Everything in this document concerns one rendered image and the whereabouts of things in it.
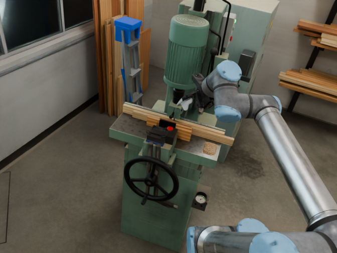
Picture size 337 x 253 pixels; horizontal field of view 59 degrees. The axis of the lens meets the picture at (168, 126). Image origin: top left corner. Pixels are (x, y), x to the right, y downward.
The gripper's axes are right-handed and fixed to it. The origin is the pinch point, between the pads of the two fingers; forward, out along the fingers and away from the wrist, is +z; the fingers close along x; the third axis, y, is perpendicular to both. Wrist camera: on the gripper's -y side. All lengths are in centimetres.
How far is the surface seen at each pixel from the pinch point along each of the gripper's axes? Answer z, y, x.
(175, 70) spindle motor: -3.9, -15.3, -5.2
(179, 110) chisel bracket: 14.5, -1.5, 0.4
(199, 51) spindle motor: -13.8, -18.8, 3.7
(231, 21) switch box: -9.0, -38.0, 30.9
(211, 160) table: 14.4, 27.4, 10.6
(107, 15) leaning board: 113, -133, 1
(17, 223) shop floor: 121, 31, -93
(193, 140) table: 23.2, 14.0, 7.7
